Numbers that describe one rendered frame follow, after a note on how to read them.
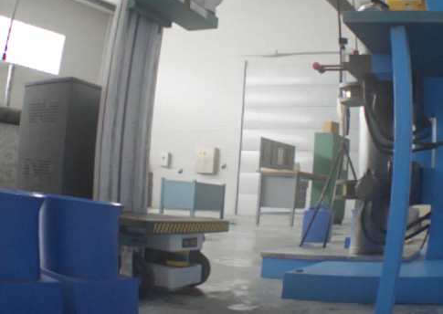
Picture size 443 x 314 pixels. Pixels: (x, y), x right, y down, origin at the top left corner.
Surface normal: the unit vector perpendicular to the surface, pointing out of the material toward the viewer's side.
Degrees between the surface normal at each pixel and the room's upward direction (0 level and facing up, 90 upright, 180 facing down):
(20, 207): 116
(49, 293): 90
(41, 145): 90
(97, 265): 90
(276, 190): 90
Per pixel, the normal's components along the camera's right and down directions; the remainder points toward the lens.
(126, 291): 0.85, 0.00
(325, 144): -0.53, -0.12
